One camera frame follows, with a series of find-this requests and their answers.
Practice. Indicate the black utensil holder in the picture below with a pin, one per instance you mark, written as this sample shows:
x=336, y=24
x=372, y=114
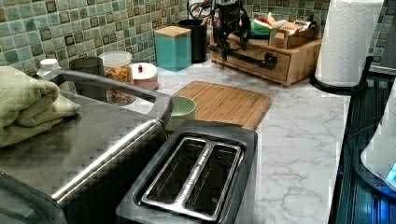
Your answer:
x=198, y=39

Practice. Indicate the teal plate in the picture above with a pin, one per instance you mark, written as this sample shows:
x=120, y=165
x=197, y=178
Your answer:
x=259, y=35

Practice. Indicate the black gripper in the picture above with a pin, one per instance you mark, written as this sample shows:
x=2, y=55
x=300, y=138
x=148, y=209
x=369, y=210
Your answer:
x=233, y=18

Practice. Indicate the folded green towel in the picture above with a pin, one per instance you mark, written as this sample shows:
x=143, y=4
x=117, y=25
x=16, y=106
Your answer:
x=29, y=106

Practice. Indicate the watermelon slice toy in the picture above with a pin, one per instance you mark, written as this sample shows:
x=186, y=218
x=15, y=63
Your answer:
x=261, y=25

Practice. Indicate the glass jar with cereal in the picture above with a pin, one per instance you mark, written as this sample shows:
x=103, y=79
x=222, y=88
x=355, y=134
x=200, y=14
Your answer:
x=117, y=65

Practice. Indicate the wooden drawer with black handle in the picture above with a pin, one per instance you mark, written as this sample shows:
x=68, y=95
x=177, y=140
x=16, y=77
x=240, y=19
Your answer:
x=256, y=59

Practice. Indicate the bamboo cutting board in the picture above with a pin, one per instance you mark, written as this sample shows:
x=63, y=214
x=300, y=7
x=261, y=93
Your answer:
x=223, y=103

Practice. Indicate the wooden tea bag organizer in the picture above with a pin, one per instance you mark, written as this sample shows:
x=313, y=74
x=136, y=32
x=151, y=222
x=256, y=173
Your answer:
x=294, y=34

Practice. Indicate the pink pot with white lid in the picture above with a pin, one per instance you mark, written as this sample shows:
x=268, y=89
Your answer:
x=145, y=75

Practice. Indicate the wooden drawer box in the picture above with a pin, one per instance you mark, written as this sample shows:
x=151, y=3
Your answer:
x=303, y=61

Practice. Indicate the light green bowl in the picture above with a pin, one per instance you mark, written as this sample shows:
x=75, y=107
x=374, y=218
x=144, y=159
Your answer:
x=183, y=109

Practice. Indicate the teal canister with wooden lid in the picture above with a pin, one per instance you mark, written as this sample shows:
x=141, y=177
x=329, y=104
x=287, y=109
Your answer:
x=173, y=48

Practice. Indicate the black paper towel holder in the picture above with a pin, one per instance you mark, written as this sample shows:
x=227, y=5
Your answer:
x=347, y=91

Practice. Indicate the stainless steel toaster oven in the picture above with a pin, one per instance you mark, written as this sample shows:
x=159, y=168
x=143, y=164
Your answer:
x=78, y=171

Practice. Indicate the white capped bottle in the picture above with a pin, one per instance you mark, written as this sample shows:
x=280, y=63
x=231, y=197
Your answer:
x=47, y=66

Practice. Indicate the white paper towel roll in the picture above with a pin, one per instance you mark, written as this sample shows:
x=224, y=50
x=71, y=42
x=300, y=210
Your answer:
x=347, y=37

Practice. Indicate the dark grey canister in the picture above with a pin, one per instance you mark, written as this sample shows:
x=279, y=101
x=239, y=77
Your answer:
x=94, y=66

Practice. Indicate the black two-slot toaster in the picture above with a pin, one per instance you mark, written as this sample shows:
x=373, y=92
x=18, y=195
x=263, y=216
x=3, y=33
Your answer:
x=203, y=174

